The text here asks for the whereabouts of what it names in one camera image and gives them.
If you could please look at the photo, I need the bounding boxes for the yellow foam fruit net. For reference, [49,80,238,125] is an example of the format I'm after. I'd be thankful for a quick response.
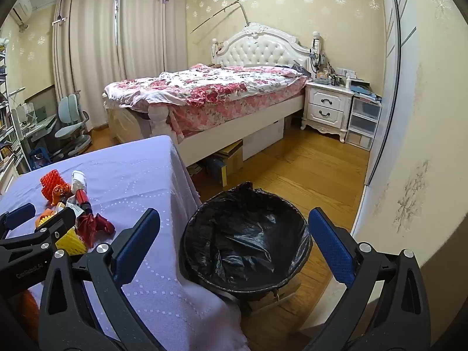
[55,227,87,257]

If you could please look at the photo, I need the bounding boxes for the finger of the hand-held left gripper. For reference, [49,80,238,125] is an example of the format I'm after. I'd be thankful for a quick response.
[0,208,77,264]
[0,203,36,242]

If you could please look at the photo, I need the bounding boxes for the red tube with black cap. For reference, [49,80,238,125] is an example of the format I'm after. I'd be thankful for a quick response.
[75,188,92,214]

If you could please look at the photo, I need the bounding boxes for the white air conditioner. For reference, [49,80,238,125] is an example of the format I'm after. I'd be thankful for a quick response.
[9,0,32,23]

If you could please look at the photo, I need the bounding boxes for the white nightstand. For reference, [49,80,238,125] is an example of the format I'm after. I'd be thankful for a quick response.
[301,80,355,143]

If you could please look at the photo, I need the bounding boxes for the clear plastic drawer unit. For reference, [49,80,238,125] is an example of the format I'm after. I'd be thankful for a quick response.
[345,97,383,151]

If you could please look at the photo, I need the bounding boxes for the beige curtain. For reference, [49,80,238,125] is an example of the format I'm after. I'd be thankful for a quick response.
[51,0,119,132]
[117,0,189,81]

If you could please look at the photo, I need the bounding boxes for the red foam fruit net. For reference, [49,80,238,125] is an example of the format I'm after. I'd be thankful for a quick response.
[39,168,71,205]

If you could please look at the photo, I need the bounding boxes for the light blue desk chair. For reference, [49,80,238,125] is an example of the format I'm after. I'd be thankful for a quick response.
[55,93,92,154]

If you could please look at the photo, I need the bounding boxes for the pink floral bed sheet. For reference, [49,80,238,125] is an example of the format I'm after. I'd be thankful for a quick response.
[166,93,306,137]

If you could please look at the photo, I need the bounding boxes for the red plastic wrapper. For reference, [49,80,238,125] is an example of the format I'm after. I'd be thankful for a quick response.
[75,213,116,246]

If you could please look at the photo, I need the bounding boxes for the assorted small nightstand items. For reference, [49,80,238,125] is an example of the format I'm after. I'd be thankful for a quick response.
[312,53,353,87]

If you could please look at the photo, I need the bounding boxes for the orange toy figure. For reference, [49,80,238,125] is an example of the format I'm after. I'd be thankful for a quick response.
[51,185,72,207]

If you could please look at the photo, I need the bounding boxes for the bookshelf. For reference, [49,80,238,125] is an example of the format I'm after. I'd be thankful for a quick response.
[0,37,24,192]

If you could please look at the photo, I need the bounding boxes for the floral quilt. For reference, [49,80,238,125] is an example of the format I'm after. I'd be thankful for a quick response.
[104,63,308,112]

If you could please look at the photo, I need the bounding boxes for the table with lilac cloth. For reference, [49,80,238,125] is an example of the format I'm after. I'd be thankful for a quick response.
[0,135,253,351]

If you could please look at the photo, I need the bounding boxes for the white bed with tufted headboard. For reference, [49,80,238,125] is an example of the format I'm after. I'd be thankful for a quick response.
[103,22,319,165]

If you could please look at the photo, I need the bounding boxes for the trash bin with black bag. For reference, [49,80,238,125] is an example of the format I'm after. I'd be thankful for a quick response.
[178,181,313,302]

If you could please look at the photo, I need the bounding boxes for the stack of books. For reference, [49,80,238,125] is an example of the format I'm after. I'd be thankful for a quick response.
[351,80,383,105]

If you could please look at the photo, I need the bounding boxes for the study desk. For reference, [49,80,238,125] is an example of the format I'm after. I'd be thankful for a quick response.
[20,104,59,169]

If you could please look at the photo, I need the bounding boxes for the white storage box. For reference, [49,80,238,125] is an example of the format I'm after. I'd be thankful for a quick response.
[241,119,286,161]

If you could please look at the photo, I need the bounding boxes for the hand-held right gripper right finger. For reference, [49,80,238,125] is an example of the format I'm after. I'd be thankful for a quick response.
[300,208,432,351]

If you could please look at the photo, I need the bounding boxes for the white sliding wardrobe door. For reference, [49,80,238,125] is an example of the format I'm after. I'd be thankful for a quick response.
[366,0,421,187]

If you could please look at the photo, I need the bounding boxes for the blue plastic stool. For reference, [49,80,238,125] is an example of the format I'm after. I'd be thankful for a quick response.
[28,147,55,172]

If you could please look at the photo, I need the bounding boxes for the cardboard box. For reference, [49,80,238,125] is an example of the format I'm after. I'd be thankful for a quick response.
[205,140,245,188]

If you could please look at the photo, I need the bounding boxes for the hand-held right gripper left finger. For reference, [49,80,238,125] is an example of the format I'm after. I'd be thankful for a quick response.
[38,208,172,351]

